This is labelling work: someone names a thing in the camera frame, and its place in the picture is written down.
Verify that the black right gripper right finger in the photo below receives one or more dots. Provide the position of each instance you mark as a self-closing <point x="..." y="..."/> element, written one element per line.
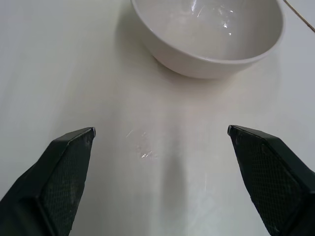
<point x="273" y="177"/>

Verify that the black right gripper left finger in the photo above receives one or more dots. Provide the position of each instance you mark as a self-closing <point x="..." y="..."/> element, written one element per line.
<point x="49" y="182"/>

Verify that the white ceramic bowl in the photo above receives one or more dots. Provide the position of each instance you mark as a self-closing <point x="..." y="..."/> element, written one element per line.
<point x="209" y="34"/>

